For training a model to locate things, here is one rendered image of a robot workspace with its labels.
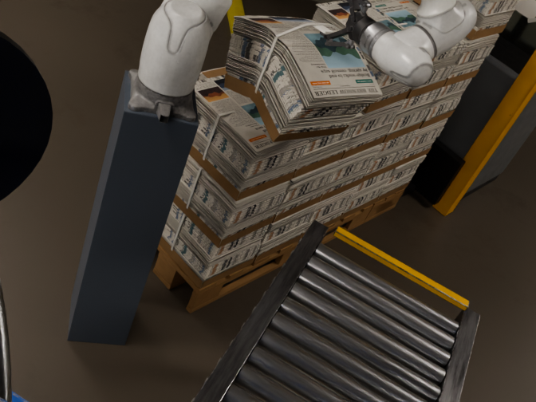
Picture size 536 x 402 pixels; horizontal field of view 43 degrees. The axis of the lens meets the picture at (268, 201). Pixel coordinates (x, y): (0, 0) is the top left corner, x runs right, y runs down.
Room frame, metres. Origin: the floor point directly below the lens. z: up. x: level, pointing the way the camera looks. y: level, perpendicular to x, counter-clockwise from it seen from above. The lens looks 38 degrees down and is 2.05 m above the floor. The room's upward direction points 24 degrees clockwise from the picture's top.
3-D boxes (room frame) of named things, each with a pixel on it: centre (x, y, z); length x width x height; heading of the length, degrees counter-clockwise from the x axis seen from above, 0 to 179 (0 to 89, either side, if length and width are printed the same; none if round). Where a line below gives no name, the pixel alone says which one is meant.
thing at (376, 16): (2.50, -0.09, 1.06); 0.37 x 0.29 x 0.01; 62
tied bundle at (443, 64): (2.75, -0.24, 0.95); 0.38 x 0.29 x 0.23; 60
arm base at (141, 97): (1.55, 0.38, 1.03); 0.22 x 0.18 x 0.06; 24
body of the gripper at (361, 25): (1.82, -0.03, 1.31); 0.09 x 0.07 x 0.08; 49
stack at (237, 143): (2.38, -0.03, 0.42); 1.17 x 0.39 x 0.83; 150
